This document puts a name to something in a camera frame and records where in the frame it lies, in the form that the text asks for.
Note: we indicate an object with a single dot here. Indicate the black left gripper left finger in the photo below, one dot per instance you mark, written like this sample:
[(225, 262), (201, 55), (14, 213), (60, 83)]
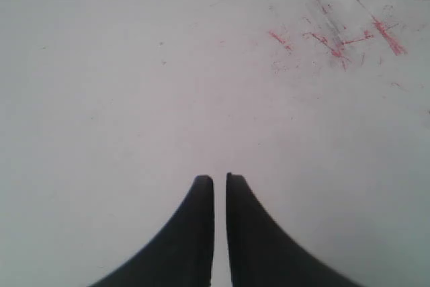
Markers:
[(181, 253)]

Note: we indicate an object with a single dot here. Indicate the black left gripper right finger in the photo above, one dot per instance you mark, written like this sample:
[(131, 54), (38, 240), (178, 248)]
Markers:
[(261, 253)]

